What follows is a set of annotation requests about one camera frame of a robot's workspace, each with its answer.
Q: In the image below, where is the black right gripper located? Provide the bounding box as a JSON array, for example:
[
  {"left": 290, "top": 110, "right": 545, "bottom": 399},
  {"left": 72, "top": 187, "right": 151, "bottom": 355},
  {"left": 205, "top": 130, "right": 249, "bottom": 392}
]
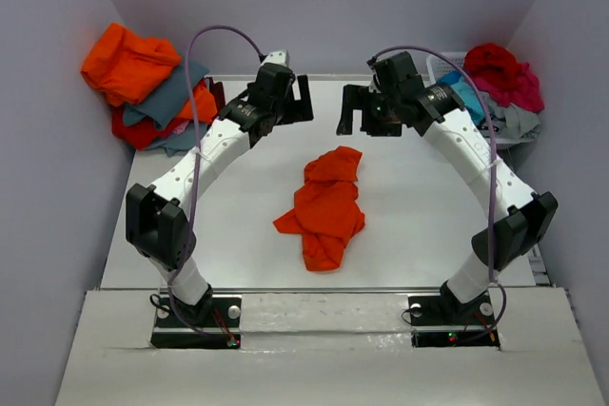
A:
[{"left": 336, "top": 83, "right": 402, "bottom": 136}]

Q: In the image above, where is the grey shirt in basket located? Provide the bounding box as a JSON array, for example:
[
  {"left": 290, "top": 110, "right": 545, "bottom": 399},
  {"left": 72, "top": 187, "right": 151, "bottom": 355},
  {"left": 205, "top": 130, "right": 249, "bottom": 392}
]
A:
[{"left": 479, "top": 102, "right": 541, "bottom": 143}]

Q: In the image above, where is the white plastic laundry basket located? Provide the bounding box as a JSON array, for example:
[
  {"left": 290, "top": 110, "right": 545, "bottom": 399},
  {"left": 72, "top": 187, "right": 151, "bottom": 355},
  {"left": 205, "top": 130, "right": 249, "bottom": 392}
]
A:
[{"left": 425, "top": 50, "right": 524, "bottom": 150}]

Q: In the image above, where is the orange t shirt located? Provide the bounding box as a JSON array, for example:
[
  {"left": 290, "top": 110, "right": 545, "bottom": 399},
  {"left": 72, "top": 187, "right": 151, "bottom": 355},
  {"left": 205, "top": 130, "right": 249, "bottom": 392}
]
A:
[{"left": 273, "top": 145, "right": 365, "bottom": 272}]

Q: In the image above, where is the red folded shirt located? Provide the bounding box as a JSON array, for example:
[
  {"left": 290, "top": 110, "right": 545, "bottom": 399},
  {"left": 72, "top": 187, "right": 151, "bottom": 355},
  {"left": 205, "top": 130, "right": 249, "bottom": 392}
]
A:
[{"left": 110, "top": 87, "right": 218, "bottom": 151}]

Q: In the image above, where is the grey-blue folded shirt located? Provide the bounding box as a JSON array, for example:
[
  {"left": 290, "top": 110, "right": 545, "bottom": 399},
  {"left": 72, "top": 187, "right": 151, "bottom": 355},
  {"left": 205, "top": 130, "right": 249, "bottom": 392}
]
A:
[{"left": 123, "top": 62, "right": 210, "bottom": 156}]

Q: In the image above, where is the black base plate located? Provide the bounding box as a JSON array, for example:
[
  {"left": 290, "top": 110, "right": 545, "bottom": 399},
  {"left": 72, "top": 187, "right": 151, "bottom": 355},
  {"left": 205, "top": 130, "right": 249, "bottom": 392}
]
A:
[
  {"left": 148, "top": 293, "right": 243, "bottom": 350},
  {"left": 401, "top": 293, "right": 501, "bottom": 348}
]

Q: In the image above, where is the orange folded shirt on pile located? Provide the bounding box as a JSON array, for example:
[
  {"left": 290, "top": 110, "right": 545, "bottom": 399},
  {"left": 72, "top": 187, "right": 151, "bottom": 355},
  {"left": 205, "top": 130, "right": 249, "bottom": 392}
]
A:
[{"left": 81, "top": 23, "right": 182, "bottom": 106}]

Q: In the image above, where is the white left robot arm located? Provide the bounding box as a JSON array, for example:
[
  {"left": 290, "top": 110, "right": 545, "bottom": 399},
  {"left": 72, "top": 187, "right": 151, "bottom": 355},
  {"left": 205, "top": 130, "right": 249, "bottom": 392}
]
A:
[{"left": 126, "top": 49, "right": 313, "bottom": 329}]

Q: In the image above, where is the teal shirt in basket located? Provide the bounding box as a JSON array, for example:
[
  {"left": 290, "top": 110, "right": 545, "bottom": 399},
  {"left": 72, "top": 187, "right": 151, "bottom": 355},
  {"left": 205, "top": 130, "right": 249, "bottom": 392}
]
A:
[{"left": 438, "top": 70, "right": 485, "bottom": 126}]

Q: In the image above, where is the red shirt in basket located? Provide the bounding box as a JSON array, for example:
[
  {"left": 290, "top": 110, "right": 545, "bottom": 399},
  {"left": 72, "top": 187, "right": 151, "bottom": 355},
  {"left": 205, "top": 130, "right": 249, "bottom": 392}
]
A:
[{"left": 463, "top": 43, "right": 521, "bottom": 89}]

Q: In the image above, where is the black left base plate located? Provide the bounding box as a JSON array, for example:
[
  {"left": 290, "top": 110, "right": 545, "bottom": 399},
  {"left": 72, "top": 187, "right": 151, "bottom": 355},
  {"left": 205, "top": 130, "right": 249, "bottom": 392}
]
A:
[{"left": 148, "top": 293, "right": 243, "bottom": 350}]

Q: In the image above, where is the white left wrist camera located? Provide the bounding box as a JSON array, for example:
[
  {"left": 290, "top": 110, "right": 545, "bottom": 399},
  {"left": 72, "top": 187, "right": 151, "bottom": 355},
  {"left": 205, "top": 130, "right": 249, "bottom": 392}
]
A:
[{"left": 259, "top": 49, "right": 290, "bottom": 72}]

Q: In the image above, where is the pink folded shirt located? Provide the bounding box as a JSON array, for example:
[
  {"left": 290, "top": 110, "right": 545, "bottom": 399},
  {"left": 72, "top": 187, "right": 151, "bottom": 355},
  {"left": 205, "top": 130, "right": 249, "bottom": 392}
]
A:
[{"left": 172, "top": 121, "right": 190, "bottom": 135}]

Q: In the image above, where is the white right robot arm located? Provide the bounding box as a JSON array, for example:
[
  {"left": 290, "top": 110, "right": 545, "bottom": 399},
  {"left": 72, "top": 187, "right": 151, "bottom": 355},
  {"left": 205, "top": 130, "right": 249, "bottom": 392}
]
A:
[{"left": 336, "top": 47, "right": 558, "bottom": 322}]

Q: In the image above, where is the magenta shirt in basket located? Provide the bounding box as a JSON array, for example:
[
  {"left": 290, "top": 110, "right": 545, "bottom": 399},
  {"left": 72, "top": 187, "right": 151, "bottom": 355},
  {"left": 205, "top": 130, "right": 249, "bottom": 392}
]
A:
[{"left": 477, "top": 63, "right": 545, "bottom": 113}]

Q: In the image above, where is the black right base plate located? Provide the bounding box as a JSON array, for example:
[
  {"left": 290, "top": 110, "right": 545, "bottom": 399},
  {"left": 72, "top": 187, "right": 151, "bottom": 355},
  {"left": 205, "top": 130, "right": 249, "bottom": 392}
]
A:
[{"left": 401, "top": 293, "right": 501, "bottom": 348}]

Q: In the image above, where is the dark maroon folded shirt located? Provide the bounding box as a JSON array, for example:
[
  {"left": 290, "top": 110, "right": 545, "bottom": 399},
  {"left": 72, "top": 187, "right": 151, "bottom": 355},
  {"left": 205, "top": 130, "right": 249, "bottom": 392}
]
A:
[{"left": 205, "top": 77, "right": 226, "bottom": 113}]

